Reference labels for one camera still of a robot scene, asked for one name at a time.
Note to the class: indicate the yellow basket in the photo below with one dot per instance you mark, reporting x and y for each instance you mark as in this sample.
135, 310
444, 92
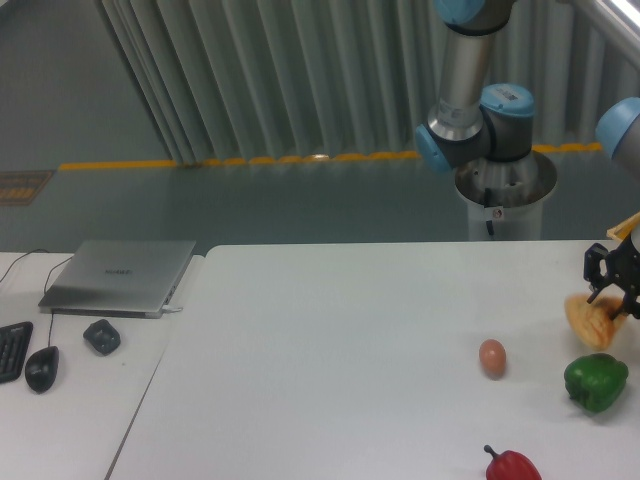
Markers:
622, 230

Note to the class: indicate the green bell pepper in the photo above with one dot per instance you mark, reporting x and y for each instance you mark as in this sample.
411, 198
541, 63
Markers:
595, 381

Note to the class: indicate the small black case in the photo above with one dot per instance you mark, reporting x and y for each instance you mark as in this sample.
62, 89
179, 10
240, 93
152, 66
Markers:
102, 337

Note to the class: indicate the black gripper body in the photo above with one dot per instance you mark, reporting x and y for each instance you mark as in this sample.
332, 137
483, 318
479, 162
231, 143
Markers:
623, 266

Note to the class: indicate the silver closed laptop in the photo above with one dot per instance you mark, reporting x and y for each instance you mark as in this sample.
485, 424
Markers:
119, 278

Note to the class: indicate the black computer mouse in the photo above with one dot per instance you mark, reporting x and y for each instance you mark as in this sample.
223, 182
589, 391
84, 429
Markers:
41, 369

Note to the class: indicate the brown egg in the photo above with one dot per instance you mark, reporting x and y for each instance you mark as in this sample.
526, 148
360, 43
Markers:
493, 358

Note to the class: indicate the red bell pepper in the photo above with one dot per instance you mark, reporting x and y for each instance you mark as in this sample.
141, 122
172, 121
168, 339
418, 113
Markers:
510, 465

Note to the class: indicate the triangular bread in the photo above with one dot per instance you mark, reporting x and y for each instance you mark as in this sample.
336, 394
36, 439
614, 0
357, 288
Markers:
597, 323

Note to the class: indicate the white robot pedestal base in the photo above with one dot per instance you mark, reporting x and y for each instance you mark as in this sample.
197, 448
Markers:
505, 200

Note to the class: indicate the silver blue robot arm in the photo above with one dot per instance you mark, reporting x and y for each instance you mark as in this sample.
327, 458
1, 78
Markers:
484, 133

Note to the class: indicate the black keyboard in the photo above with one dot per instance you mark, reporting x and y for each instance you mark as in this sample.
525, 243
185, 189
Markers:
14, 343

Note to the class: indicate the white usb dongle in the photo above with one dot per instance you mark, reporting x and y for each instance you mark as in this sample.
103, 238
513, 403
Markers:
169, 309

